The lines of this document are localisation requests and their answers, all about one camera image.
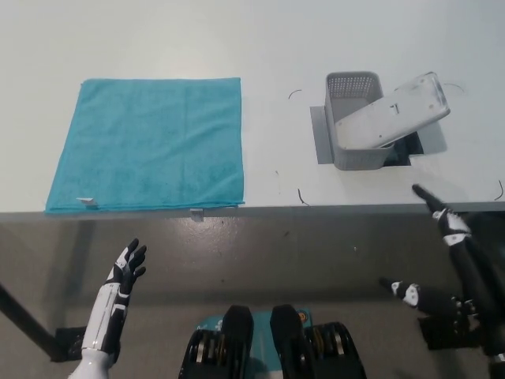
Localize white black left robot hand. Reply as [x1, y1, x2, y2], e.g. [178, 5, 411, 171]
[80, 238, 148, 353]

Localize teal microfibre cloth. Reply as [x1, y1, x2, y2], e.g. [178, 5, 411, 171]
[43, 77, 246, 216]

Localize black table leg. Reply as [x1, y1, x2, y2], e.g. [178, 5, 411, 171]
[0, 280, 60, 351]

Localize grey calculator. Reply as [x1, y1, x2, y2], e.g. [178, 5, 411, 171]
[334, 71, 451, 149]

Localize small grey perforated basket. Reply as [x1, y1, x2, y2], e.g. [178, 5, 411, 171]
[324, 71, 395, 171]

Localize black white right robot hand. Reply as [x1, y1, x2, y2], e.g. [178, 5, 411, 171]
[379, 183, 505, 357]

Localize black floor foot plate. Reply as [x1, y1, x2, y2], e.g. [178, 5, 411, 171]
[50, 326, 87, 362]
[417, 313, 488, 351]

